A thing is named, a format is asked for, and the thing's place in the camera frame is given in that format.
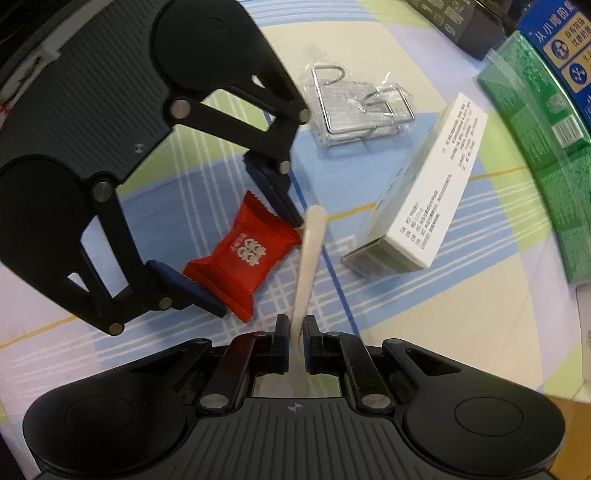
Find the dark green box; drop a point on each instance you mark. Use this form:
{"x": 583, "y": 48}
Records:
{"x": 457, "y": 21}

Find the cardboard box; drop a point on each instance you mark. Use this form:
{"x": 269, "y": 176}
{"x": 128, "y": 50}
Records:
{"x": 570, "y": 434}

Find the blue milk carton case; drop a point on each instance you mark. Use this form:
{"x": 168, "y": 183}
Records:
{"x": 568, "y": 46}

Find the white green medicine box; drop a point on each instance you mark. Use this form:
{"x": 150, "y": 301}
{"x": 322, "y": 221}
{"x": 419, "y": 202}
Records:
{"x": 438, "y": 194}

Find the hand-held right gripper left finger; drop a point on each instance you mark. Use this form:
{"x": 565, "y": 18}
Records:
{"x": 280, "y": 342}

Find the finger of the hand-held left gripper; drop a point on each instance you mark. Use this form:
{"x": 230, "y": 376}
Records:
{"x": 273, "y": 190}
{"x": 194, "y": 288}

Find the green shrink-wrapped drink pack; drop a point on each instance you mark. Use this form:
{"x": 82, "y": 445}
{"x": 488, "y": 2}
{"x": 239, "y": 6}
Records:
{"x": 554, "y": 161}

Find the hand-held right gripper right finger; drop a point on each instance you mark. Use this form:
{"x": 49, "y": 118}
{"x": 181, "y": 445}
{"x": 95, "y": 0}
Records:
{"x": 312, "y": 344}

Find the cream plastic spoon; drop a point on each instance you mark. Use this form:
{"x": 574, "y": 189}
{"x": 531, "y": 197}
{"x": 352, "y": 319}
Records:
{"x": 311, "y": 244}

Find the red candy packet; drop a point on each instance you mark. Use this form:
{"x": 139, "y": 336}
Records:
{"x": 244, "y": 258}

